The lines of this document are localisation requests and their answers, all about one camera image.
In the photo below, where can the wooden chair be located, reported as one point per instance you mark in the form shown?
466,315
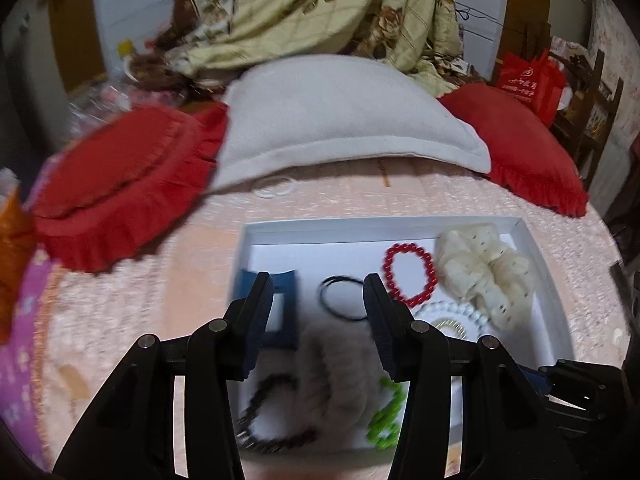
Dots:
595,110

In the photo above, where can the cream dotted scrunchie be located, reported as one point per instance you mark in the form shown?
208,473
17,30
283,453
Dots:
480,270

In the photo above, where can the white slatted headboard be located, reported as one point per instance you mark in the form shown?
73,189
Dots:
135,0

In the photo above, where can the purple floral cloth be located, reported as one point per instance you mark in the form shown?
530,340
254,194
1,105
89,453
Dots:
25,335

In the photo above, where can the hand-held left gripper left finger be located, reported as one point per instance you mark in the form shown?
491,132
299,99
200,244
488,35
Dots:
260,310

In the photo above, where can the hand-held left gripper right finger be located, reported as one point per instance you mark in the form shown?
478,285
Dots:
380,320

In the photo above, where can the grey cabinet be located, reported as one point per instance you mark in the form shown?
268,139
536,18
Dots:
30,50

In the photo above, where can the red shopping bag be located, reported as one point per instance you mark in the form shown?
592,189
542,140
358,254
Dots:
530,85

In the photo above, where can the white cardboard box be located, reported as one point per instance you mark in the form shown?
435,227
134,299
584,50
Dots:
300,260

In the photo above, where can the white pillow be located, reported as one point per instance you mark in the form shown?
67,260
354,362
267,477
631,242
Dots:
325,110

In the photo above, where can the small yellow item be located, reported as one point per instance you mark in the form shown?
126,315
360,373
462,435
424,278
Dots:
126,49

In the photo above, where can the clear plastic bag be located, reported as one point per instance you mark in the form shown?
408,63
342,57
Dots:
100,105

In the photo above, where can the blue hair claw clip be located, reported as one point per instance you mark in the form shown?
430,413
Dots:
291,320

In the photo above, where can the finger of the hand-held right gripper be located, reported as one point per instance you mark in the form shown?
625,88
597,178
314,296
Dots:
537,382

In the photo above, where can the wooden door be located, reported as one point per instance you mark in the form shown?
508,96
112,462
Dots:
70,25

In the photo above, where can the gold hair clip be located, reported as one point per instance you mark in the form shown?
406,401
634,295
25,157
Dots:
450,324

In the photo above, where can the beige fluffy scrunchie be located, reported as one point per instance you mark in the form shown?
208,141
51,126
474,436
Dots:
330,375

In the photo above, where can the floral quilt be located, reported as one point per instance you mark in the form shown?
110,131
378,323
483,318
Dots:
300,10

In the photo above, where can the red ruffled pillow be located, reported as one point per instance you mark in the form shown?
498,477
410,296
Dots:
510,130
115,185

